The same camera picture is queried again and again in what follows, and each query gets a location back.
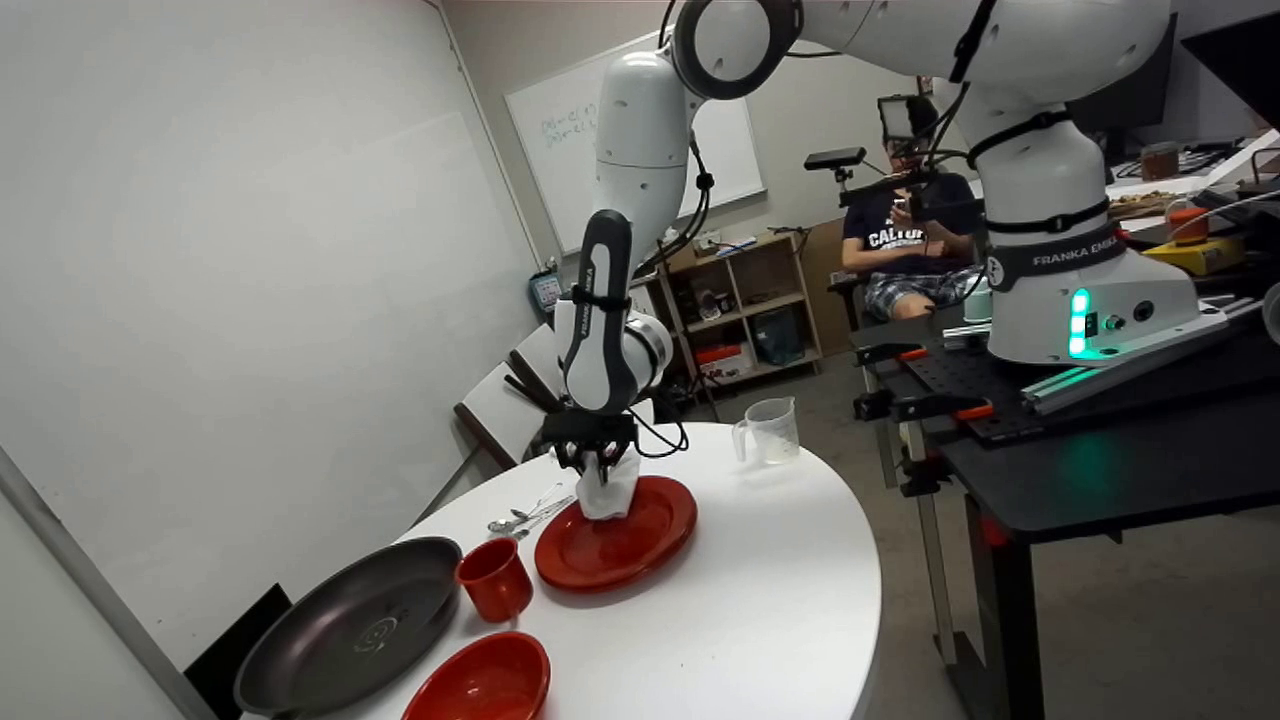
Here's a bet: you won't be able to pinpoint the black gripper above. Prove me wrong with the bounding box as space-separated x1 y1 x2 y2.
546 409 637 487

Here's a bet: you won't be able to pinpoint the white cloth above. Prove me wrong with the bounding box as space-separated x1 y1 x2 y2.
571 450 642 528

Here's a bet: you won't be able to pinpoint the red plate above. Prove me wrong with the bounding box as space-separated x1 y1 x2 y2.
532 471 701 597

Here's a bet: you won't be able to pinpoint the silver spoon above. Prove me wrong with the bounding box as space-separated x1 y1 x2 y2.
512 484 581 525

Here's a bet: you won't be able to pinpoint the silver fork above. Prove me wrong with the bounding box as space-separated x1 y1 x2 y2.
486 499 571 538

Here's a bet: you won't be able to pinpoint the wooden chair white cushions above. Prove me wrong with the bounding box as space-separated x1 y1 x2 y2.
455 320 571 469

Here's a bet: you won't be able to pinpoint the red cup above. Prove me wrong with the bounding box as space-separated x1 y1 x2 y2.
455 537 536 623

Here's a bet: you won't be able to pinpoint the clear plastic beaker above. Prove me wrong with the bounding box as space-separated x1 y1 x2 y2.
735 390 808 487

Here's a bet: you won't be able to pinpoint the small grey side desk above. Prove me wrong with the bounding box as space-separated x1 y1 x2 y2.
527 259 592 329

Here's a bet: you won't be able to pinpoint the wooden shelf unit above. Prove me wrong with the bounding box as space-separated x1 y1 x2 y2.
656 229 829 390

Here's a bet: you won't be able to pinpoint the red bowl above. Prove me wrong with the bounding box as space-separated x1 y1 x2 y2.
401 626 556 720

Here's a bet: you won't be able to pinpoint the dark frying pan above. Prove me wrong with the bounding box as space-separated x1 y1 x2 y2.
232 537 469 720

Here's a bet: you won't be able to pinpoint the whiteboard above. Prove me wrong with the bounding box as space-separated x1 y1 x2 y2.
499 36 772 259

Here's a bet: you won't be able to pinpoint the black orange bar clamp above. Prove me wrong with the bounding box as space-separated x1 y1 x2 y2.
851 384 1004 442
856 336 940 386

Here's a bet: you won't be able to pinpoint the seated person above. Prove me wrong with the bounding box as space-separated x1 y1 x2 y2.
841 127 997 322

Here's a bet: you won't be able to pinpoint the black robot desk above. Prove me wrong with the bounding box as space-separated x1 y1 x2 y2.
851 310 1280 720

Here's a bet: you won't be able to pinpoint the yellow box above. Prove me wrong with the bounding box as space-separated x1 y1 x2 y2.
1144 237 1252 279

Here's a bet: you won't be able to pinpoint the black monitor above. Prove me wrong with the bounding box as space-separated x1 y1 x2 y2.
1176 6 1280 130

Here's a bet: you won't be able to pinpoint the black camera on stand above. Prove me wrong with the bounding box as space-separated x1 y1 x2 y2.
801 143 871 193

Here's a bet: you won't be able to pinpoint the aluminium rail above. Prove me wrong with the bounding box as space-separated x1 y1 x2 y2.
1017 295 1264 417

